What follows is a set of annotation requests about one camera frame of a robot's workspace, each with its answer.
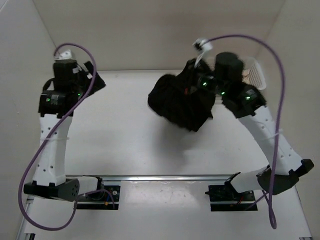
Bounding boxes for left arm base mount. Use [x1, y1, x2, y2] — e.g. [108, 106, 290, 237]
[74, 175, 121, 211]

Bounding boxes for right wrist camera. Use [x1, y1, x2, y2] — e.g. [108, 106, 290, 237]
[192, 38, 213, 68]

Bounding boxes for black trousers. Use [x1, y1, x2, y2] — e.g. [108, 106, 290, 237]
[147, 58, 216, 132]

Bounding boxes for white plastic basket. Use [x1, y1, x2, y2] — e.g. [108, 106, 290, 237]
[207, 55, 267, 91]

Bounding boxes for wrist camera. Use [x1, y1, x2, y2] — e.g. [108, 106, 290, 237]
[55, 49, 75, 60]
[192, 38, 213, 68]

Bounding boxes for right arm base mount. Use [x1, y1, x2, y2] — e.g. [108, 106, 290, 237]
[205, 183, 258, 212]

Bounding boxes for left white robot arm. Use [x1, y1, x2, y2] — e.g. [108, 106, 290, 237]
[23, 59, 106, 202]

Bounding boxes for aluminium front rail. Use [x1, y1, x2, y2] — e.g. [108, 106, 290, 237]
[102, 174, 231, 182]

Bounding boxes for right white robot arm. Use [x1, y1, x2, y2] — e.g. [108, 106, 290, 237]
[185, 52, 315, 200]

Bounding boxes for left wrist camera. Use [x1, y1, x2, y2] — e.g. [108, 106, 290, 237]
[55, 49, 75, 60]

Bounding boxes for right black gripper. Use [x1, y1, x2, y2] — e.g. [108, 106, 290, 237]
[168, 58, 226, 96]

